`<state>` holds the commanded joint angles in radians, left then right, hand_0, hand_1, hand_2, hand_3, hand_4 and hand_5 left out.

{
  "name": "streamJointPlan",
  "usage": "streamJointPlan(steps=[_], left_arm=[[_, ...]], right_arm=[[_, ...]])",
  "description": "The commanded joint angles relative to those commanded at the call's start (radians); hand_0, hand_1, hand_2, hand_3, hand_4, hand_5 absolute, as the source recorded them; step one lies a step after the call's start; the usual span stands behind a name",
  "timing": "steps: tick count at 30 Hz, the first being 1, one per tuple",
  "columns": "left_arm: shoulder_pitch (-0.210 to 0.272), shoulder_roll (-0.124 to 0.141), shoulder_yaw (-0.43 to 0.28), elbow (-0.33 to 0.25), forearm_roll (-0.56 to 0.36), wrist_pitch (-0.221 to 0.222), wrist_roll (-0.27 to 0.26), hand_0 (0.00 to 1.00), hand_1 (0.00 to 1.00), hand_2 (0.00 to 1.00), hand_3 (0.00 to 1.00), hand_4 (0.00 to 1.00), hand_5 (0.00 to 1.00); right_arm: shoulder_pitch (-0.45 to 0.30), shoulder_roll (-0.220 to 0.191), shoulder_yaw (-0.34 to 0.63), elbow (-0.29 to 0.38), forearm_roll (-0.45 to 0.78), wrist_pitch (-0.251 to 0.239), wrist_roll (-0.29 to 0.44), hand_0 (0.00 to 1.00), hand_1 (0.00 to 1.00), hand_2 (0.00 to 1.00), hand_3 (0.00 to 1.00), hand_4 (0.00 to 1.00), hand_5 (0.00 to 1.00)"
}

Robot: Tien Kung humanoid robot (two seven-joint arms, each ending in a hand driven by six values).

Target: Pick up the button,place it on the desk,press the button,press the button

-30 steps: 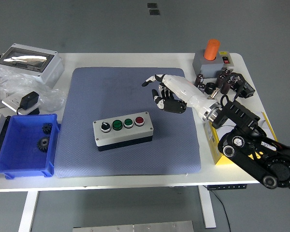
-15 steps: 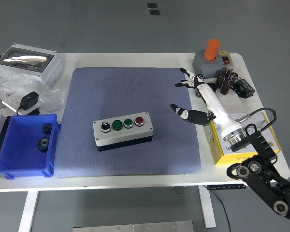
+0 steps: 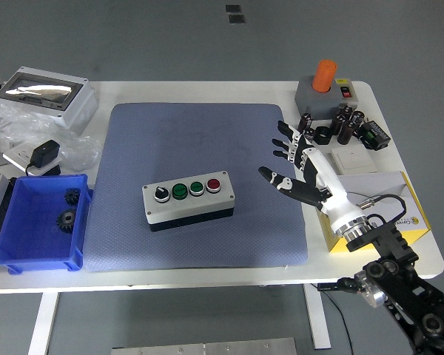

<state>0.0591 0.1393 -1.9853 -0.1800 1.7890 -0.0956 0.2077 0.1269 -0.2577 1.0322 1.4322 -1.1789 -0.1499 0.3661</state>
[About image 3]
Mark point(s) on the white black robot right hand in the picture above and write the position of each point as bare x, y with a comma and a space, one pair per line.
333, 188

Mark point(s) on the grey four-button control box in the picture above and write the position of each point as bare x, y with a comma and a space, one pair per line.
188, 207

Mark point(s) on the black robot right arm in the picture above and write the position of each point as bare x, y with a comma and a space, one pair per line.
392, 242

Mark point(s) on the yellow and white cardboard box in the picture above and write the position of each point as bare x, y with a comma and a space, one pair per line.
385, 185

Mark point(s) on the black hex nut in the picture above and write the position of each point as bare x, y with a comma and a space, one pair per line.
323, 135

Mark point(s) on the black terminal module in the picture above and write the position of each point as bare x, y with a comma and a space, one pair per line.
373, 135

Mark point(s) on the grey block base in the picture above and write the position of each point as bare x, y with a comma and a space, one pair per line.
318, 105

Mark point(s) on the black table height controller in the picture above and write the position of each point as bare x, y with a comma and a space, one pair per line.
327, 287

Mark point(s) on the orange cylinder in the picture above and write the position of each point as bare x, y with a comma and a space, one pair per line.
323, 75

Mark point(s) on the white table leg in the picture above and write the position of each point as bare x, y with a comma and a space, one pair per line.
42, 321
317, 318

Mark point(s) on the grey-blue textured mat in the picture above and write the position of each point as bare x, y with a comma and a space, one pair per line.
170, 140

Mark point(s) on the dark square floor cover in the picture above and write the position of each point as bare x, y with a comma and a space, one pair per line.
236, 18
232, 9

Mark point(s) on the grey metal plate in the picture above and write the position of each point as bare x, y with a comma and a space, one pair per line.
207, 347

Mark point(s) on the clear plastic bag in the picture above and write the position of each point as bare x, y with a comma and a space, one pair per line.
81, 148

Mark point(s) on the small black gear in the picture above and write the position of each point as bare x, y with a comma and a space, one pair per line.
72, 196

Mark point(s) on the large black gear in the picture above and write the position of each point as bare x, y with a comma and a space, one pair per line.
66, 220

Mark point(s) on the black power adapter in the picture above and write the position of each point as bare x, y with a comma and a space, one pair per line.
44, 153

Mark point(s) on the blue plastic bin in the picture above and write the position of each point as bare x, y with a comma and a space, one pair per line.
29, 229

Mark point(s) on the white wall switch plate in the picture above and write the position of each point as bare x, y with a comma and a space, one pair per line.
355, 159

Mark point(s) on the white rocker switch box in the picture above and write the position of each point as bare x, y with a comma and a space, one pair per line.
346, 92

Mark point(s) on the grey enclosure with clear window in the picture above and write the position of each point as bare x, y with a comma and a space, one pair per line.
74, 111

